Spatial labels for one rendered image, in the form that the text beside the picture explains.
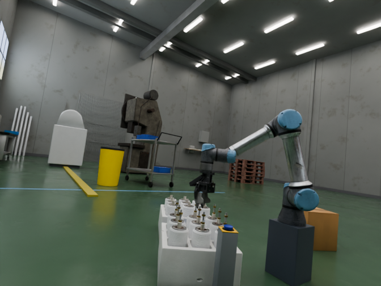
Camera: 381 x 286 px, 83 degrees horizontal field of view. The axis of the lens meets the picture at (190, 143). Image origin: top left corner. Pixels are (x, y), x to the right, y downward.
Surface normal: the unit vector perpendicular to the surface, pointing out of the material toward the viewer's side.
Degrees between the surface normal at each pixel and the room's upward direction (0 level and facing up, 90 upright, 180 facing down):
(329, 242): 90
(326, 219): 90
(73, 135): 90
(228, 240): 90
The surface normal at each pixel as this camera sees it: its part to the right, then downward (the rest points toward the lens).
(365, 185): -0.81, -0.15
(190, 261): 0.14, -0.07
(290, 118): -0.13, -0.22
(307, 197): -0.10, 0.04
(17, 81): 0.57, 0.00
